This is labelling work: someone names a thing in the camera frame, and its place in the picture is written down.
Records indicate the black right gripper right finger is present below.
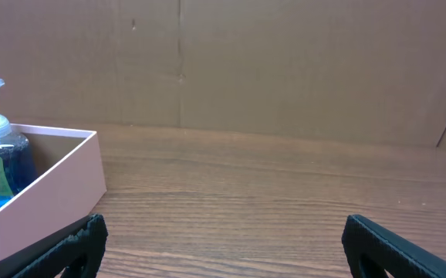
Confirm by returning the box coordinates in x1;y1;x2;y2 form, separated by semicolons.
341;215;446;278

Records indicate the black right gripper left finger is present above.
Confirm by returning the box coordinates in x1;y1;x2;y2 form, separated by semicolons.
0;214;108;278

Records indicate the white cardboard box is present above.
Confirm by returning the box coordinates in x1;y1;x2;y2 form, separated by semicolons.
0;124;106;261

